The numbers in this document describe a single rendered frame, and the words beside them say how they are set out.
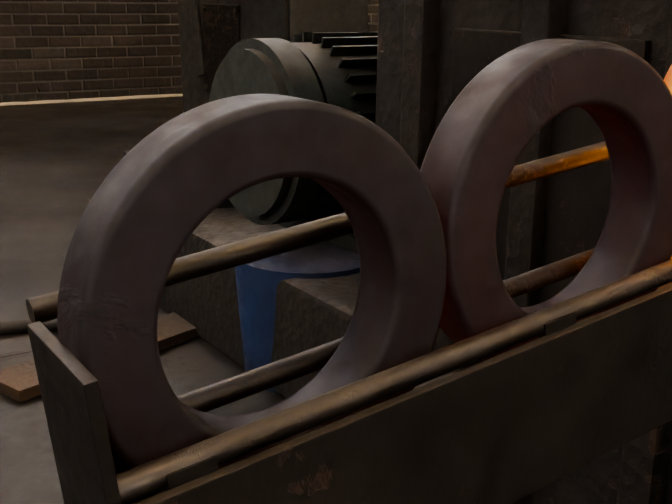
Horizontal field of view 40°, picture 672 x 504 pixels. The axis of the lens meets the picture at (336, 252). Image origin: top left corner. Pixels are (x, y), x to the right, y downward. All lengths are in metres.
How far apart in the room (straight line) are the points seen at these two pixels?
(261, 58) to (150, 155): 1.45
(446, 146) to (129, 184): 0.17
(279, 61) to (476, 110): 1.35
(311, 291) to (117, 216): 1.32
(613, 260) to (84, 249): 0.32
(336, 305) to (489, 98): 1.16
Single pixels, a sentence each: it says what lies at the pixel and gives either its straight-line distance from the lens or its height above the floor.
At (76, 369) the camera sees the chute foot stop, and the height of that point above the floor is 0.63.
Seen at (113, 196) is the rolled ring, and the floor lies 0.70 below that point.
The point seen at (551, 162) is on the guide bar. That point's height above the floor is 0.67.
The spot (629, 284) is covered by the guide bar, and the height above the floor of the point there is 0.62.
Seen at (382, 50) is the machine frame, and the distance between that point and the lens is 1.35.
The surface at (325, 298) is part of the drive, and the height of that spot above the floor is 0.25.
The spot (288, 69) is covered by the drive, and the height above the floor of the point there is 0.63.
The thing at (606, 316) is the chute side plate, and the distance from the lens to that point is 0.50.
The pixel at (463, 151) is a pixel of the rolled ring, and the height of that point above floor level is 0.70.
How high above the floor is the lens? 0.77
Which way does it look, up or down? 16 degrees down
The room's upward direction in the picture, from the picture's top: 1 degrees clockwise
